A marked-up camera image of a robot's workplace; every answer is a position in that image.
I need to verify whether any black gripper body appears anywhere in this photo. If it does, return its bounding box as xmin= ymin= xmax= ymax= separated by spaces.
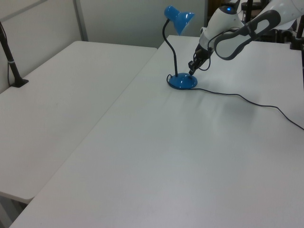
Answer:
xmin=193 ymin=44 xmax=212 ymax=66

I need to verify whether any blue desk lamp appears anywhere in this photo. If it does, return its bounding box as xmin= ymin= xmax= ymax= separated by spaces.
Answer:
xmin=162 ymin=5 xmax=198 ymax=90

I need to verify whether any black background equipment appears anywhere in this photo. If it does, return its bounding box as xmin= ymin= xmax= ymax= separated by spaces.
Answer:
xmin=255 ymin=28 xmax=293 ymax=44

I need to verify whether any white side table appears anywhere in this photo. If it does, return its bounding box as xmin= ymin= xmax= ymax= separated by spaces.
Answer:
xmin=0 ymin=40 xmax=159 ymax=203

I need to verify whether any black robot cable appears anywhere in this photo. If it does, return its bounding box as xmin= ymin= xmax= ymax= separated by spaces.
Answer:
xmin=199 ymin=35 xmax=213 ymax=72

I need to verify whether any black lamp power cable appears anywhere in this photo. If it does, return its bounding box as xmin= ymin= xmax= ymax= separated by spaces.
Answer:
xmin=166 ymin=73 xmax=304 ymax=131

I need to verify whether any black camera pole with clamp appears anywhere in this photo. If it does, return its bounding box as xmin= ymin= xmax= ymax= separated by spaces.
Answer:
xmin=289 ymin=16 xmax=304 ymax=50
xmin=0 ymin=21 xmax=29 ymax=88

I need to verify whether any grey metal partition post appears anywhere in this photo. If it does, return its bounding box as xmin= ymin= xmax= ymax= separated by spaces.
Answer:
xmin=72 ymin=0 xmax=89 ymax=42

